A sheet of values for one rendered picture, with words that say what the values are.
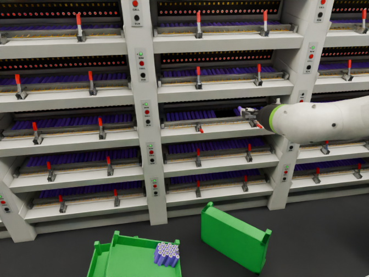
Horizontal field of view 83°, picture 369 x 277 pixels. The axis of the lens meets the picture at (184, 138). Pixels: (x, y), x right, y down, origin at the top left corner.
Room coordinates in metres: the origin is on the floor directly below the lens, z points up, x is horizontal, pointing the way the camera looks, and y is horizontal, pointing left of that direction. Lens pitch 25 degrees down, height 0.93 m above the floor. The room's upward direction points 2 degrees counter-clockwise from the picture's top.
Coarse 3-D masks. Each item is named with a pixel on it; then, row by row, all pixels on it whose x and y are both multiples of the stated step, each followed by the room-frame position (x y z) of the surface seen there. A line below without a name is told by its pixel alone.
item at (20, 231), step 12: (12, 120) 0.95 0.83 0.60; (12, 156) 0.86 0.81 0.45; (0, 168) 0.77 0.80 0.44; (0, 180) 0.76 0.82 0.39; (12, 192) 0.77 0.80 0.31; (24, 192) 0.84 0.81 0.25; (12, 204) 0.76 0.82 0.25; (0, 216) 0.75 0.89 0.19; (12, 216) 0.76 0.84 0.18; (12, 228) 0.76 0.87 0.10; (24, 228) 0.76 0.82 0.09; (24, 240) 0.76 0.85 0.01
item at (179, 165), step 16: (176, 144) 1.02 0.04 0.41; (192, 144) 1.02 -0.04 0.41; (208, 144) 1.02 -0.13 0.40; (224, 144) 1.02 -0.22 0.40; (240, 144) 1.02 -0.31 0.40; (256, 144) 1.02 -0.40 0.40; (272, 144) 1.01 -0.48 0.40; (176, 160) 0.91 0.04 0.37; (192, 160) 0.92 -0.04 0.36; (208, 160) 0.92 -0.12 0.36; (224, 160) 0.92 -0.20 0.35; (240, 160) 0.92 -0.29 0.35; (256, 160) 0.92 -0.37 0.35; (272, 160) 0.92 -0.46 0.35
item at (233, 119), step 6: (180, 120) 0.93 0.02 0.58; (186, 120) 0.93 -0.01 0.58; (192, 120) 0.93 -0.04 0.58; (198, 120) 0.93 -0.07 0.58; (204, 120) 0.93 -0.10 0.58; (210, 120) 0.93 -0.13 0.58; (216, 120) 0.93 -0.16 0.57; (222, 120) 0.94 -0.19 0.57; (228, 120) 0.94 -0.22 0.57; (234, 120) 0.94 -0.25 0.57; (240, 120) 0.95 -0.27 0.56; (246, 120) 0.95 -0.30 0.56; (168, 126) 0.91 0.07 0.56; (174, 126) 0.90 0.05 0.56; (192, 126) 0.90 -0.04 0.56
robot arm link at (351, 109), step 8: (368, 96) 0.47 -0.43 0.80; (336, 104) 0.51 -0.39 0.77; (344, 104) 0.50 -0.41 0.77; (352, 104) 0.48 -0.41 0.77; (360, 104) 0.46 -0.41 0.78; (368, 104) 0.44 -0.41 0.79; (344, 112) 0.48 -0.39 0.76; (352, 112) 0.47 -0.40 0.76; (360, 112) 0.45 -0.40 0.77; (368, 112) 0.43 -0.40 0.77; (344, 120) 0.47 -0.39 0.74; (352, 120) 0.46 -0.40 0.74; (360, 120) 0.44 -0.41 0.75; (368, 120) 0.43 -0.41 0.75; (344, 128) 0.47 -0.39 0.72; (352, 128) 0.46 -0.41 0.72; (360, 128) 0.45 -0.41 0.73; (368, 128) 0.43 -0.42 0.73; (344, 136) 0.48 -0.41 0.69; (352, 136) 0.47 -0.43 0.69; (360, 136) 0.46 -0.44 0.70
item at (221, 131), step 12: (252, 108) 1.07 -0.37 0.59; (168, 132) 0.87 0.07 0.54; (180, 132) 0.87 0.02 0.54; (192, 132) 0.88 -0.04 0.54; (204, 132) 0.88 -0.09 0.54; (216, 132) 0.88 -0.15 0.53; (228, 132) 0.89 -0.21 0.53; (240, 132) 0.90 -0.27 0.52; (252, 132) 0.91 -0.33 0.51; (264, 132) 0.92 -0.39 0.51
